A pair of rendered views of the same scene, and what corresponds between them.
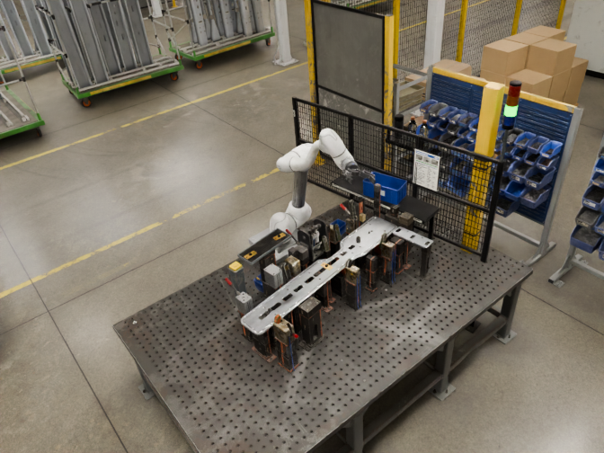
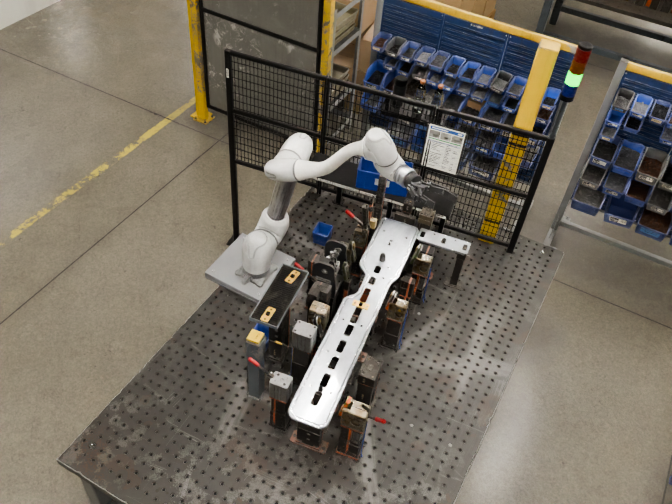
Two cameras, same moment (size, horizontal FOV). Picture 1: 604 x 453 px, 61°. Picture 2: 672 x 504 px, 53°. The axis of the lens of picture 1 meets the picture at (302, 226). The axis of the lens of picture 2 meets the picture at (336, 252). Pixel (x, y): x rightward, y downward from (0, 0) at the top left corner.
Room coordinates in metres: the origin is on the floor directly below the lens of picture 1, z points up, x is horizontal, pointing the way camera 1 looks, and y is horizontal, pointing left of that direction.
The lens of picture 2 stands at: (0.81, 1.05, 3.54)
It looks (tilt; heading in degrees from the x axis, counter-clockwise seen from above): 46 degrees down; 330
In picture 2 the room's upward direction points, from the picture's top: 6 degrees clockwise
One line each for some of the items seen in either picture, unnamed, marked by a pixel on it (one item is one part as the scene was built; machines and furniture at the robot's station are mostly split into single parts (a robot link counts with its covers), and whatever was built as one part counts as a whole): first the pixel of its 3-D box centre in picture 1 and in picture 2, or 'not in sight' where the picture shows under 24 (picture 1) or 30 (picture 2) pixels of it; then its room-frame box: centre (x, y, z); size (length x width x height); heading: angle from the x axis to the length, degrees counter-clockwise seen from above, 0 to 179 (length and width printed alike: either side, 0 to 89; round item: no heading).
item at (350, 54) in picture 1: (349, 102); (259, 34); (5.28, -0.63, 1.00); 1.34 x 0.14 x 2.00; 36
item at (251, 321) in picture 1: (325, 269); (360, 308); (2.58, -0.13, 1.00); 1.38 x 0.22 x 0.02; 134
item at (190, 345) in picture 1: (327, 298); (351, 341); (2.62, -0.13, 0.68); 2.56 x 1.61 x 0.04; 126
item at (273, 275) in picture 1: (276, 292); (303, 355); (2.50, 0.21, 0.90); 0.13 x 0.10 x 0.41; 44
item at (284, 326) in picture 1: (286, 344); (353, 429); (2.06, 0.16, 0.88); 0.15 x 0.11 x 0.36; 44
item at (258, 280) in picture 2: (279, 241); (254, 269); (3.21, 0.19, 0.77); 0.22 x 0.18 x 0.06; 124
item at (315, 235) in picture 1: (315, 253); (328, 285); (2.82, -0.07, 0.94); 0.18 x 0.13 x 0.49; 134
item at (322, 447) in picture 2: (261, 337); (310, 426); (2.17, 0.31, 0.84); 0.18 x 0.06 x 0.29; 44
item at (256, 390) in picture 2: (240, 292); (256, 367); (2.51, 0.44, 0.92); 0.08 x 0.08 x 0.44; 44
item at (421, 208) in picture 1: (382, 195); (379, 184); (3.37, -0.66, 1.01); 0.90 x 0.22 x 0.03; 44
